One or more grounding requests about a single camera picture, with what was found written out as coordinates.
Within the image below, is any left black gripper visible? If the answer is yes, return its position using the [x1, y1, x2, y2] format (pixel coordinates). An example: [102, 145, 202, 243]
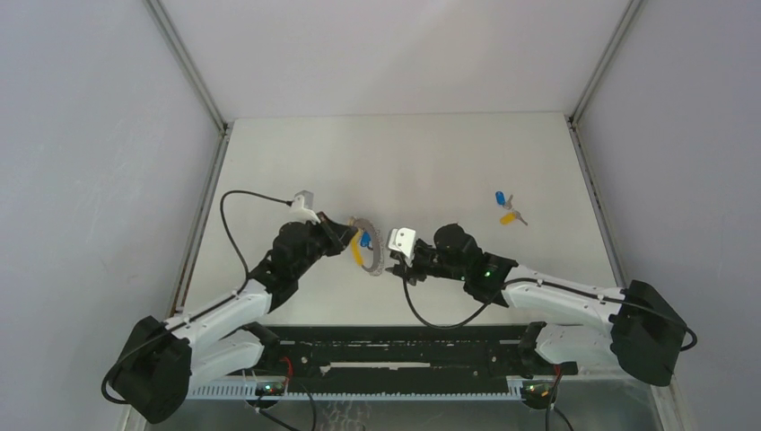
[292, 212, 357, 279]

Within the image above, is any metal key organizer ring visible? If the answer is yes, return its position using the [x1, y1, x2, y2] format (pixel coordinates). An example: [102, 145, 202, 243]
[347, 216, 387, 278]

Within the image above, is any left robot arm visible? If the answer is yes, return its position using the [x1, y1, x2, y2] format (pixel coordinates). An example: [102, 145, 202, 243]
[101, 213, 358, 424]

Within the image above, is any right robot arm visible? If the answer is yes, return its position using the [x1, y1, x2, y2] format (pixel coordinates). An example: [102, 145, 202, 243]
[388, 224, 697, 387]

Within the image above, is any yellow tagged key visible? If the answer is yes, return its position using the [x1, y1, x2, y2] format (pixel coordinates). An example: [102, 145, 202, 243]
[500, 210, 529, 225]

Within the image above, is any blue tagged key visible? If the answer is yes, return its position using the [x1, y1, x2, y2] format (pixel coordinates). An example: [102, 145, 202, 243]
[495, 191, 513, 211]

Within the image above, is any left green circuit board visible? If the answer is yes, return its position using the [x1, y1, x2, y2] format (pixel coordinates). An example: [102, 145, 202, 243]
[255, 382, 287, 398]

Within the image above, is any green circuit board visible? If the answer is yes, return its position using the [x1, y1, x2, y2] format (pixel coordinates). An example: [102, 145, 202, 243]
[520, 381, 556, 410]
[255, 382, 287, 398]

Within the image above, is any right green circuit board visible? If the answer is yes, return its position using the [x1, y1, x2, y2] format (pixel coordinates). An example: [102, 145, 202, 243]
[520, 381, 556, 410]

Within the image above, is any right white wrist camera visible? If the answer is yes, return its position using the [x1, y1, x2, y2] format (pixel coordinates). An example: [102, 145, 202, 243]
[387, 227, 417, 261]

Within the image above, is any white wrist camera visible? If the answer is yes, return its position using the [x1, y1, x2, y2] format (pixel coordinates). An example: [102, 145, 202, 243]
[387, 227, 417, 261]
[289, 190, 320, 224]

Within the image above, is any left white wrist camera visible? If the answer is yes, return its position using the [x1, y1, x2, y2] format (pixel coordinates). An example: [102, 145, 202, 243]
[289, 190, 320, 224]

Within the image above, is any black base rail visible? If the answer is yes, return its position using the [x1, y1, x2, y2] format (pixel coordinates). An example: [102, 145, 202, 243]
[256, 324, 579, 391]

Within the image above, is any right black camera cable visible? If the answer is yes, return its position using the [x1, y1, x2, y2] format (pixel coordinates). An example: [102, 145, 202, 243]
[403, 276, 698, 352]

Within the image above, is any white slotted cable duct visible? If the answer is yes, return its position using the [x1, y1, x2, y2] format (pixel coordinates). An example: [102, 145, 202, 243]
[187, 380, 522, 400]

